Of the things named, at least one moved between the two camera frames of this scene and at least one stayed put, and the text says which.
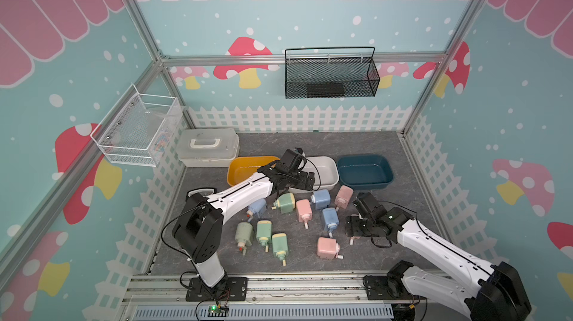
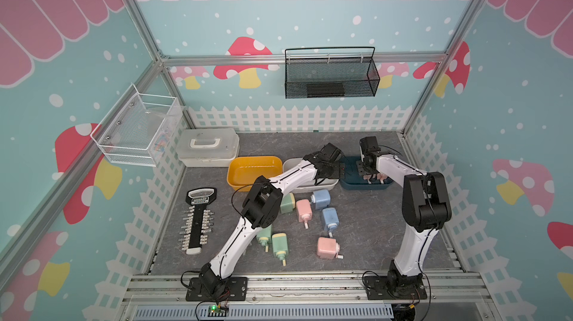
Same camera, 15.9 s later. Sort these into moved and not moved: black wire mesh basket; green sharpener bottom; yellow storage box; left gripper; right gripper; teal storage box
Moved: right gripper; left gripper
Not moved: yellow storage box; black wire mesh basket; teal storage box; green sharpener bottom
